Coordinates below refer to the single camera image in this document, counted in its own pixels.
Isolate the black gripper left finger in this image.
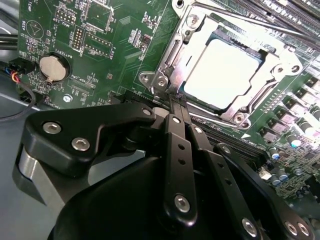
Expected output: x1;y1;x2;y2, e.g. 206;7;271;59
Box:
12;95;199;228

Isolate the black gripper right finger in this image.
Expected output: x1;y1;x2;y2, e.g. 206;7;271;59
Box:
178;98;317;240

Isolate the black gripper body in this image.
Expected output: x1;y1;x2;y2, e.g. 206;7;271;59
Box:
46;155;241;240

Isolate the silver CPU chip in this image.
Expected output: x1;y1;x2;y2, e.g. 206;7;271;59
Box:
182;37;267;112

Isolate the metal socket cover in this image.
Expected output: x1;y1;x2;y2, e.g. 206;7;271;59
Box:
156;9;305;123

